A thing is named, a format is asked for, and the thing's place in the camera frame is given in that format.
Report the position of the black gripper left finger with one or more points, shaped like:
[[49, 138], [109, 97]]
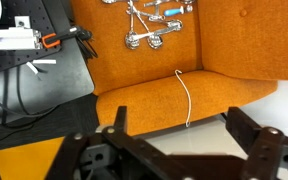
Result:
[[112, 154]]

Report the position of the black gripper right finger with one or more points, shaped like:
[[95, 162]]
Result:
[[266, 147]]

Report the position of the orange fabric sofa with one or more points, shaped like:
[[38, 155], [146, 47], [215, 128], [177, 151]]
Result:
[[228, 53]]

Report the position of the silver measuring spoon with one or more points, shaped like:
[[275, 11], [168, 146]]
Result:
[[130, 40]]

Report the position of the black orange clamp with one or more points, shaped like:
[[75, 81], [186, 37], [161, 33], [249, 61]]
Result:
[[54, 39]]

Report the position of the silver long spoon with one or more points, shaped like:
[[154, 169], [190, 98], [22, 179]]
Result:
[[154, 38]]

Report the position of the white aluminium bracket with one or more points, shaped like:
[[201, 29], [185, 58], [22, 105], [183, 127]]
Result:
[[20, 37]]

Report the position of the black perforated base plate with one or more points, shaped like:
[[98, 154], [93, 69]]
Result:
[[40, 20]]

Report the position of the blue handled utensil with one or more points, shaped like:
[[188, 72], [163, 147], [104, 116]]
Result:
[[172, 12]]

